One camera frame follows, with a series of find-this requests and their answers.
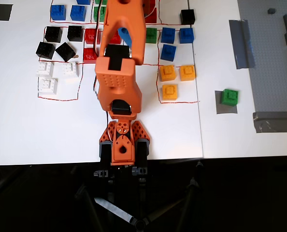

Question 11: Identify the black toy brick block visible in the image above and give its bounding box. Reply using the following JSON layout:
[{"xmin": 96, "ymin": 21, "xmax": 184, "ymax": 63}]
[
  {"xmin": 67, "ymin": 25, "xmax": 84, "ymax": 43},
  {"xmin": 35, "ymin": 41, "xmax": 56, "ymax": 60},
  {"xmin": 55, "ymin": 42, "xmax": 77, "ymax": 62},
  {"xmin": 44, "ymin": 26, "xmax": 63, "ymax": 44},
  {"xmin": 180, "ymin": 9, "xmax": 196, "ymax": 26}
]

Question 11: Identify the grey taped stand leg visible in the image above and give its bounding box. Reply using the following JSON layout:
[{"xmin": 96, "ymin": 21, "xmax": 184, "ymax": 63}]
[{"xmin": 94, "ymin": 197, "xmax": 137, "ymax": 227}]

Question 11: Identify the grey square tape marker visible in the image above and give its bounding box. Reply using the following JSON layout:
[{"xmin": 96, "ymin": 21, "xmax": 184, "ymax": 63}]
[{"xmin": 215, "ymin": 90, "xmax": 238, "ymax": 115}]

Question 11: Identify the yellow toy brick block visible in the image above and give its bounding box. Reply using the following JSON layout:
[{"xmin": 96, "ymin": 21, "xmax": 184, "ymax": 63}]
[
  {"xmin": 179, "ymin": 64, "xmax": 197, "ymax": 82},
  {"xmin": 161, "ymin": 84, "xmax": 178, "ymax": 101},
  {"xmin": 159, "ymin": 64, "xmax": 177, "ymax": 82}
]

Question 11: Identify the arm wire bundle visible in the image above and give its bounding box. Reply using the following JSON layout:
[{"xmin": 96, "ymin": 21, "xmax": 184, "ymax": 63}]
[{"xmin": 93, "ymin": 3, "xmax": 108, "ymax": 55}]

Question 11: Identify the white toy brick block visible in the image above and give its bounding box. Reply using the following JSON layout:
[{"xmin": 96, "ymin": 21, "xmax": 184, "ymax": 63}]
[
  {"xmin": 35, "ymin": 61, "xmax": 55, "ymax": 76},
  {"xmin": 38, "ymin": 77, "xmax": 59, "ymax": 95},
  {"xmin": 61, "ymin": 61, "xmax": 79, "ymax": 78}
]

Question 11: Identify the long grey tape strip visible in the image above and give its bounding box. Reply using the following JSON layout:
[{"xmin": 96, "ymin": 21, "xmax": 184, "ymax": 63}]
[{"xmin": 228, "ymin": 19, "xmax": 256, "ymax": 70}]

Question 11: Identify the grey black table clamp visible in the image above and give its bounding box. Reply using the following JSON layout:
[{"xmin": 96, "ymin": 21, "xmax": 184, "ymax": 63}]
[
  {"xmin": 131, "ymin": 139, "xmax": 151, "ymax": 177},
  {"xmin": 93, "ymin": 142, "xmax": 114, "ymax": 178}
]

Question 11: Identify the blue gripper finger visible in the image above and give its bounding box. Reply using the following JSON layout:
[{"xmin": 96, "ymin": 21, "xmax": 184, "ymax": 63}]
[{"xmin": 117, "ymin": 27, "xmax": 132, "ymax": 46}]

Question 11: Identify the grey studded baseplate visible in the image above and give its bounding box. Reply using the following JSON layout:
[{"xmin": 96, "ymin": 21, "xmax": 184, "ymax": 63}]
[{"xmin": 237, "ymin": 0, "xmax": 287, "ymax": 114}]

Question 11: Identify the black stand hub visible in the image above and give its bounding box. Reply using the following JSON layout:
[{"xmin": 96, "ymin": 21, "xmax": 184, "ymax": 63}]
[{"xmin": 133, "ymin": 217, "xmax": 148, "ymax": 232}]

